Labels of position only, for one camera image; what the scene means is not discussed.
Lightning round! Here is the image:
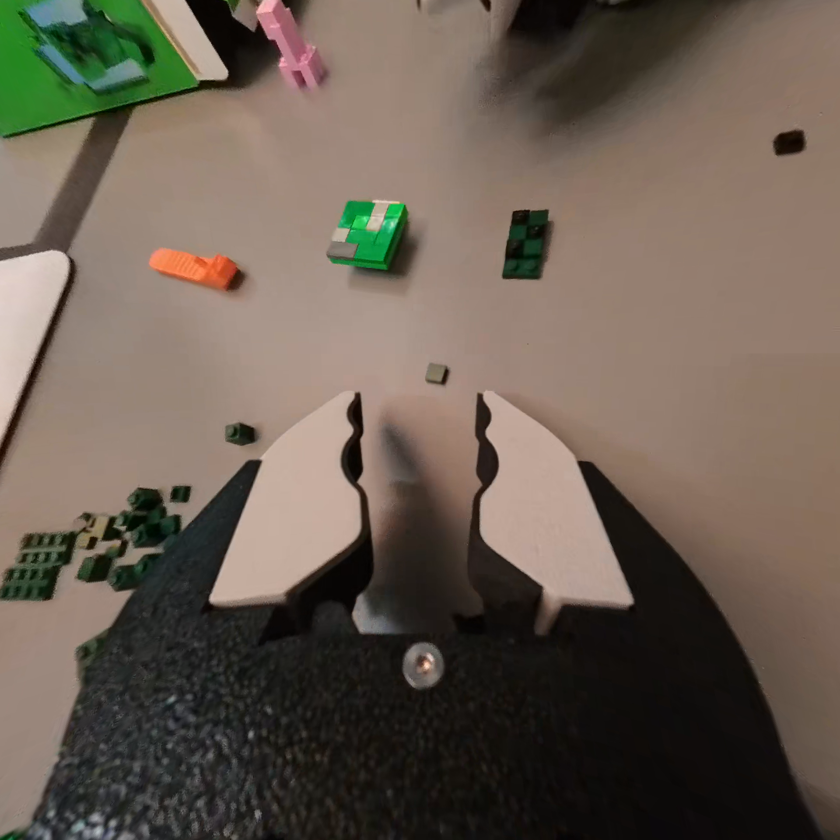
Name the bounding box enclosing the dark green lego plate assembly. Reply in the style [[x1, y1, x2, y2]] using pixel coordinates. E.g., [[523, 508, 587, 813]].
[[501, 209, 550, 281]]

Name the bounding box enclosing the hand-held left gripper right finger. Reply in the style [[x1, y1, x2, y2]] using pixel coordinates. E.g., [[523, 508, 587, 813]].
[[467, 390, 635, 637]]

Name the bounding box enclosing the pile of dark green lego pieces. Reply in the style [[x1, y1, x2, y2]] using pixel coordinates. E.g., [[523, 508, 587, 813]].
[[0, 484, 193, 602]]

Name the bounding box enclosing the bright green lego block assembly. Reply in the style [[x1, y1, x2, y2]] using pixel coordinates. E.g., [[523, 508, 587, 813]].
[[326, 199, 409, 270]]

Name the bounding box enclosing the pink lego pig figure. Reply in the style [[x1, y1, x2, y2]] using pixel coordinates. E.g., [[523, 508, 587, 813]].
[[255, 0, 327, 91]]

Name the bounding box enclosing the green lego set box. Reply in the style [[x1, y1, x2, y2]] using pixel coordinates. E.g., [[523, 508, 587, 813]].
[[0, 0, 199, 139]]

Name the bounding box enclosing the orange brick separator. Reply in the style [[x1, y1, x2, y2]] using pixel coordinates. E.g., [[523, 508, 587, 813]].
[[148, 247, 241, 291]]

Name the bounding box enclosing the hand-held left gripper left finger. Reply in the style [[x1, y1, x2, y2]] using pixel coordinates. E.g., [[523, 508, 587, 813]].
[[209, 390, 376, 611]]

